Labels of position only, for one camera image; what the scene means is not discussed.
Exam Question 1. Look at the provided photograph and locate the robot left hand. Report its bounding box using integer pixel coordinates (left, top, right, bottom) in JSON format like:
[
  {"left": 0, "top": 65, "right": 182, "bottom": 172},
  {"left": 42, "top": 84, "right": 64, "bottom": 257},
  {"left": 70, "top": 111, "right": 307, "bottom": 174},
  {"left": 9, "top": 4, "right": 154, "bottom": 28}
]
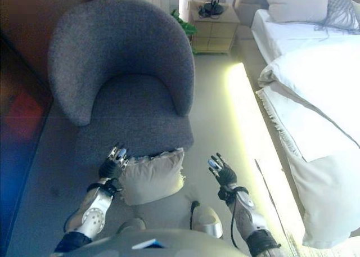
[{"left": 98, "top": 145, "right": 131, "bottom": 181}]

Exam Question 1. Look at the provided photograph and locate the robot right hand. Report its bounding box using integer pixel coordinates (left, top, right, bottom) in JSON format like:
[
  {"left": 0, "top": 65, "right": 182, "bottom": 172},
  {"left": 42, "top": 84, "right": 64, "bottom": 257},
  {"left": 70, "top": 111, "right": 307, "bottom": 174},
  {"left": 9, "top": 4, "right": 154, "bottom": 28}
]
[{"left": 207, "top": 152, "right": 239, "bottom": 188}]

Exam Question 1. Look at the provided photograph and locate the white fringed cushion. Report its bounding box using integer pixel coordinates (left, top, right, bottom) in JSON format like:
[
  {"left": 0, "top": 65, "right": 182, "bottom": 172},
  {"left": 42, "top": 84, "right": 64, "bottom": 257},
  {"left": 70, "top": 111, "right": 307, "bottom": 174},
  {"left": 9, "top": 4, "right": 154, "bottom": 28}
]
[{"left": 119, "top": 147, "right": 187, "bottom": 206}]

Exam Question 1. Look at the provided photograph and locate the silver robot right leg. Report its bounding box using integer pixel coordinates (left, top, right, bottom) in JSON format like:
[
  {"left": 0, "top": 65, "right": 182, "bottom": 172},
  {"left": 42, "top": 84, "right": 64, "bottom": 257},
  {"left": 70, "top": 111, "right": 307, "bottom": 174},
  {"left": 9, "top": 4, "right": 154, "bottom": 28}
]
[{"left": 187, "top": 200, "right": 225, "bottom": 240}]

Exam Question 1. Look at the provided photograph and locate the silver robot leg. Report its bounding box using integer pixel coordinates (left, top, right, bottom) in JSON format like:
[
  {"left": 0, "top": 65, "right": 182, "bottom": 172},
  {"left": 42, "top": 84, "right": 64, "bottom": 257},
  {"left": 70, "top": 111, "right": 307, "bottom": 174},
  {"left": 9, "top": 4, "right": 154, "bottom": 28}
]
[
  {"left": 187, "top": 200, "right": 225, "bottom": 240},
  {"left": 116, "top": 217, "right": 147, "bottom": 236}
]

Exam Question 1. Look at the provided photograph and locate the silver robot left leg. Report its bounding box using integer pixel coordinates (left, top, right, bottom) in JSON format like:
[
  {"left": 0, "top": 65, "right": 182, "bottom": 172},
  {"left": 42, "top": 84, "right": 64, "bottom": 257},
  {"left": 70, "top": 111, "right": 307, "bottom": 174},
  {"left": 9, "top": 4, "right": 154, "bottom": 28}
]
[{"left": 116, "top": 217, "right": 147, "bottom": 236}]

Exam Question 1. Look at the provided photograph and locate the blue white chest tag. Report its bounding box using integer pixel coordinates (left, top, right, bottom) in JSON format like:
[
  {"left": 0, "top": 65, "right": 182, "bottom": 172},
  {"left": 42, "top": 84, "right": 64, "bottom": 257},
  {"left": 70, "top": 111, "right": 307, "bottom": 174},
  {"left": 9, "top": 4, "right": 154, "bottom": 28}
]
[{"left": 132, "top": 237, "right": 165, "bottom": 251}]

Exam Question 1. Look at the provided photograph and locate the pale bedside rug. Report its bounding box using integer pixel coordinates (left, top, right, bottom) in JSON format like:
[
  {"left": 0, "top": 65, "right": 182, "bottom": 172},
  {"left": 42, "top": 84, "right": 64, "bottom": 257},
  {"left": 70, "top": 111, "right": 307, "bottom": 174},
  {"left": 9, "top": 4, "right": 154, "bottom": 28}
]
[{"left": 254, "top": 158, "right": 307, "bottom": 257}]

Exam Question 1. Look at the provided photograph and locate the grey robot torso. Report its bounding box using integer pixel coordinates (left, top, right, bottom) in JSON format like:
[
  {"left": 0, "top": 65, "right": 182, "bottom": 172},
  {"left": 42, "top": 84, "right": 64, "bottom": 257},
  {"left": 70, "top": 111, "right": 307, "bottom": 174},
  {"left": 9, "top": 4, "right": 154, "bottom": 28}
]
[{"left": 52, "top": 227, "right": 243, "bottom": 257}]

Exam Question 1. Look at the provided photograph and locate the glossy dark reflective panel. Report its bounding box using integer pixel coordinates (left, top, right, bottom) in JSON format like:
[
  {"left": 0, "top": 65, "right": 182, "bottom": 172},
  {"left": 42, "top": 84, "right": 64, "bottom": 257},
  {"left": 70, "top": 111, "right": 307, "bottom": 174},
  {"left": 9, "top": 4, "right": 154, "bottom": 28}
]
[{"left": 0, "top": 31, "right": 55, "bottom": 257}]

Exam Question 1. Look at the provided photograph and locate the grey fabric armchair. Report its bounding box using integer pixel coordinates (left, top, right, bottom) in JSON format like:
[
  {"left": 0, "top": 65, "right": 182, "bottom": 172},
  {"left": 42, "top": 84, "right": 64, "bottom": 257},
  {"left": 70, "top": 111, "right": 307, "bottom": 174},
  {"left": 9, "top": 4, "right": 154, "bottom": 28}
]
[{"left": 47, "top": 0, "right": 197, "bottom": 160}]

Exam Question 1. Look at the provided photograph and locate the beige wooden nightstand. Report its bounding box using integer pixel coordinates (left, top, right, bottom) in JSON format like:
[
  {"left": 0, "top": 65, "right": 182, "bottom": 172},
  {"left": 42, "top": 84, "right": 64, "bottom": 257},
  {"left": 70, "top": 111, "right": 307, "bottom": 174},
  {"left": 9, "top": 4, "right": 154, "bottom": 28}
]
[{"left": 187, "top": 0, "right": 242, "bottom": 56}]

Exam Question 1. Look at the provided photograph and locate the white bed sheet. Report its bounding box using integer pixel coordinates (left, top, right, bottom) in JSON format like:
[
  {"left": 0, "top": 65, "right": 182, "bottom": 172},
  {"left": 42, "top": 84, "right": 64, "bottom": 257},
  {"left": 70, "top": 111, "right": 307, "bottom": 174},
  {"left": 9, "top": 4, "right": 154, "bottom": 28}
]
[{"left": 250, "top": 8, "right": 360, "bottom": 64}]

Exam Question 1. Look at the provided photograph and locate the green potted plant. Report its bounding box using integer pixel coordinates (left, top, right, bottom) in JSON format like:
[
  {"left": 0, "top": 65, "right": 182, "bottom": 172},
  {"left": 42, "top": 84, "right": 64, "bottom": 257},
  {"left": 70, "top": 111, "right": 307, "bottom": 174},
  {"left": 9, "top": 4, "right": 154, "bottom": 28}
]
[{"left": 169, "top": 8, "right": 199, "bottom": 49}]

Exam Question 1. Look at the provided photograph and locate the black lamp base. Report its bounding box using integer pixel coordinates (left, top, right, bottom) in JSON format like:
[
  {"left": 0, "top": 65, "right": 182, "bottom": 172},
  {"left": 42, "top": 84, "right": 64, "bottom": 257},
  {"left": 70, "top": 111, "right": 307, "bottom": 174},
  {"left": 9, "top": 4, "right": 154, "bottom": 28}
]
[{"left": 197, "top": 0, "right": 225, "bottom": 18}]

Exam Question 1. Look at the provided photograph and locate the white bed pillow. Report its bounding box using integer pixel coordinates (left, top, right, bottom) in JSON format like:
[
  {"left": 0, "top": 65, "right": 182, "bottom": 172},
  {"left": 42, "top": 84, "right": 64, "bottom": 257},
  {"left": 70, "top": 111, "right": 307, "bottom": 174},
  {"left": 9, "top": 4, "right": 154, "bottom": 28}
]
[{"left": 263, "top": 0, "right": 332, "bottom": 24}]

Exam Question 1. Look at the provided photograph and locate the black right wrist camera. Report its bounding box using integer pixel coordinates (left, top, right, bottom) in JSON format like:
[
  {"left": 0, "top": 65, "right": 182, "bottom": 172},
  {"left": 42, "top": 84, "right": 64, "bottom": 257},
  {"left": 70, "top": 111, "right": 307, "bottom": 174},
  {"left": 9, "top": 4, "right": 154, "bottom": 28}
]
[{"left": 217, "top": 187, "right": 236, "bottom": 205}]

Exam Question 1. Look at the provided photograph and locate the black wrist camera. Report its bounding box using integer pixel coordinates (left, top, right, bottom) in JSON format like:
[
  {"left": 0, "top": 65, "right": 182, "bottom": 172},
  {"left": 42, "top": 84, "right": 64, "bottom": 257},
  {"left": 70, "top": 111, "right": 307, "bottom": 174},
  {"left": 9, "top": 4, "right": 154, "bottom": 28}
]
[
  {"left": 217, "top": 187, "right": 236, "bottom": 205},
  {"left": 105, "top": 183, "right": 124, "bottom": 198}
]

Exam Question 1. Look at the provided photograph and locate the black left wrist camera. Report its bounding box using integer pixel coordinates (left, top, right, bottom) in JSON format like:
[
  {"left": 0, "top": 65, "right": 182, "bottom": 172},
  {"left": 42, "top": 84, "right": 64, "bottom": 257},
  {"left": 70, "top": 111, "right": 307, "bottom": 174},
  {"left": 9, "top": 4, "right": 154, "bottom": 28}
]
[{"left": 105, "top": 183, "right": 124, "bottom": 198}]

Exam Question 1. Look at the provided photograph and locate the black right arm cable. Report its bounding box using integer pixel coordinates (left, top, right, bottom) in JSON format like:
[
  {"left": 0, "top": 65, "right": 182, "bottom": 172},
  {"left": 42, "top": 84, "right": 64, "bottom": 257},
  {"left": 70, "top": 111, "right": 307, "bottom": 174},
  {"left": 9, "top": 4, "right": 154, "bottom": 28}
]
[{"left": 229, "top": 195, "right": 239, "bottom": 249}]

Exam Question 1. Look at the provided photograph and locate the beige bed frame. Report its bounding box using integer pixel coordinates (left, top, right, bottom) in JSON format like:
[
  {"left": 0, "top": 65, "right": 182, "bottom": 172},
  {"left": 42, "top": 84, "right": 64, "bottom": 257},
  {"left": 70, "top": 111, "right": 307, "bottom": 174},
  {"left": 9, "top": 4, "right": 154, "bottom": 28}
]
[{"left": 232, "top": 0, "right": 282, "bottom": 65}]

